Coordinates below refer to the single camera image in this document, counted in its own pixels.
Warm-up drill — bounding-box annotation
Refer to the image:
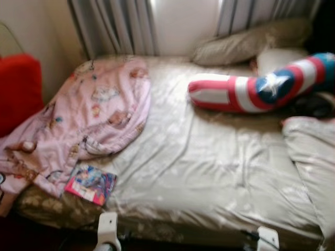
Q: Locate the pink cartoon print blanket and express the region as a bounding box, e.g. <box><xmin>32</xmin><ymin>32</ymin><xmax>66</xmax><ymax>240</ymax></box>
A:
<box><xmin>0</xmin><ymin>56</ymin><xmax>152</xmax><ymax>198</ymax></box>

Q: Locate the beige floral pillow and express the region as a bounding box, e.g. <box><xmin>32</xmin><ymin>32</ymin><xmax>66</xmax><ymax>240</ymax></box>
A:
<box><xmin>191</xmin><ymin>18</ymin><xmax>314</xmax><ymax>67</ymax></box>

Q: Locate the pink and blue comic book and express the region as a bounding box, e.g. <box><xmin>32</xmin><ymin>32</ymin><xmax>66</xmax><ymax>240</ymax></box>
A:
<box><xmin>64</xmin><ymin>165</ymin><xmax>118</xmax><ymax>206</ymax></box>

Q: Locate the narrow grey curtain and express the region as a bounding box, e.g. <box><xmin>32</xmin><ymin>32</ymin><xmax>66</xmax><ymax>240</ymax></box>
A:
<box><xmin>216</xmin><ymin>0</ymin><xmax>322</xmax><ymax>37</ymax></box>

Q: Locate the small white pillow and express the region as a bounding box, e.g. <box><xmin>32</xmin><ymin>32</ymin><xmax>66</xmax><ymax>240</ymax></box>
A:
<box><xmin>255</xmin><ymin>48</ymin><xmax>309</xmax><ymax>76</ymax></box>

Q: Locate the large beige satin pillow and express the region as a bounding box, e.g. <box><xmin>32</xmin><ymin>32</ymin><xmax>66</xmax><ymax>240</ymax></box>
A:
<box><xmin>283</xmin><ymin>116</ymin><xmax>335</xmax><ymax>246</ymax></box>

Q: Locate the bed with beige sheet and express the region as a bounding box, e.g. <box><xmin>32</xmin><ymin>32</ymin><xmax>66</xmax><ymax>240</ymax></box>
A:
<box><xmin>13</xmin><ymin>52</ymin><xmax>335</xmax><ymax>249</ymax></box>

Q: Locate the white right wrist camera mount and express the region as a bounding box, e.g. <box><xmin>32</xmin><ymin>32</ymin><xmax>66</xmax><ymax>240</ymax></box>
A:
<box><xmin>256</xmin><ymin>226</ymin><xmax>280</xmax><ymax>251</ymax></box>

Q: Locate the wide grey curtain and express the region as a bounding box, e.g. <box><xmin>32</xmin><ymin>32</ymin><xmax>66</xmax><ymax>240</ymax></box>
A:
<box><xmin>68</xmin><ymin>0</ymin><xmax>160</xmax><ymax>59</ymax></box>

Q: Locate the dark furniture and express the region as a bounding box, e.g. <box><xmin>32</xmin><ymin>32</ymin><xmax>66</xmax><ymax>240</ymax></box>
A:
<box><xmin>306</xmin><ymin>0</ymin><xmax>335</xmax><ymax>55</ymax></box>

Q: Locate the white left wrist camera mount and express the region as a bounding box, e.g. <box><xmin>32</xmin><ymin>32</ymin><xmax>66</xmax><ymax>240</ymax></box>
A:
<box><xmin>98</xmin><ymin>212</ymin><xmax>119</xmax><ymax>246</ymax></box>

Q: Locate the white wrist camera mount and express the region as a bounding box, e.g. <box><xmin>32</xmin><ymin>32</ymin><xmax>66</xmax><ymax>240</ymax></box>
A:
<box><xmin>98</xmin><ymin>212</ymin><xmax>119</xmax><ymax>246</ymax></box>
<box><xmin>256</xmin><ymin>226</ymin><xmax>280</xmax><ymax>251</ymax></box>

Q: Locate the black plush toy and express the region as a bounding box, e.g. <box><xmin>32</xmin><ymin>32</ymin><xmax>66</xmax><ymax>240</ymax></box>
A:
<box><xmin>293</xmin><ymin>94</ymin><xmax>335</xmax><ymax>120</ymax></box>

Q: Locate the white headboard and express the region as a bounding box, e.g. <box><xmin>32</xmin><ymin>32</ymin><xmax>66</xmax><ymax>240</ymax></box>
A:
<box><xmin>0</xmin><ymin>21</ymin><xmax>17</xmax><ymax>57</ymax></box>

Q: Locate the red white blue star bolster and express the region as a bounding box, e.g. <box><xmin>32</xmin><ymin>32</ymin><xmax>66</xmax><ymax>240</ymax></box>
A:
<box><xmin>187</xmin><ymin>52</ymin><xmax>335</xmax><ymax>113</ymax></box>

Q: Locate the large red pillow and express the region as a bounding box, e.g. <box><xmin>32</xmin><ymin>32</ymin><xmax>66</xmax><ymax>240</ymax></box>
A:
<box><xmin>0</xmin><ymin>53</ymin><xmax>45</xmax><ymax>138</ymax></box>

